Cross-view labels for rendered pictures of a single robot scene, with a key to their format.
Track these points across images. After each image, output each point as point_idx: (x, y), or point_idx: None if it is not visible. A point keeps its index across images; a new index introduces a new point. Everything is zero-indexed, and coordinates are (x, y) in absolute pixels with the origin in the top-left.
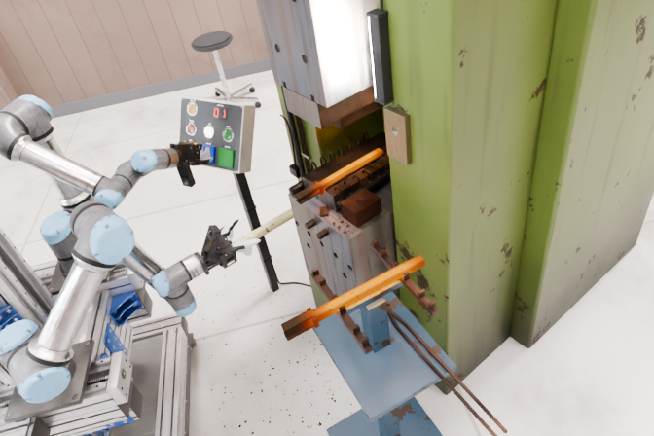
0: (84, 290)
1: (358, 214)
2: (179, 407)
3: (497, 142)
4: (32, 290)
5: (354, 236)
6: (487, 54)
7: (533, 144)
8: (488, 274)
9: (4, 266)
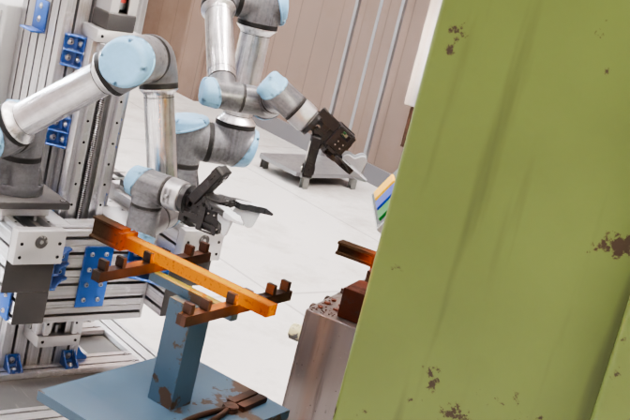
0: (72, 84)
1: (348, 293)
2: None
3: (497, 263)
4: (101, 138)
5: (318, 313)
6: (503, 72)
7: (594, 366)
8: None
9: None
